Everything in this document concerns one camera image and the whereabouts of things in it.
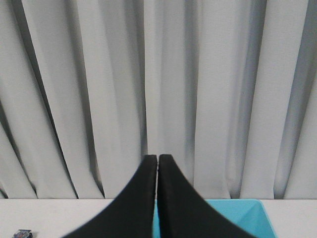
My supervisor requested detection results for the red button left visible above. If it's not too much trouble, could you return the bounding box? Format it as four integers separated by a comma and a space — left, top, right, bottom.
12, 229, 33, 238

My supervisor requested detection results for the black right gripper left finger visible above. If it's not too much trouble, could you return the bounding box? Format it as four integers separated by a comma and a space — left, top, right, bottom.
65, 155, 158, 238

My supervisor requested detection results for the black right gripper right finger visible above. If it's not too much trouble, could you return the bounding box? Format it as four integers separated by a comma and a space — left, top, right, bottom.
158, 154, 252, 238

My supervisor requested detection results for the grey pleated curtain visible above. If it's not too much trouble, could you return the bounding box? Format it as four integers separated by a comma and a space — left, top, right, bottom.
0, 0, 317, 199

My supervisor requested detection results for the light blue plastic box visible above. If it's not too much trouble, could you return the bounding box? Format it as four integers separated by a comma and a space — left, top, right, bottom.
153, 197, 275, 238

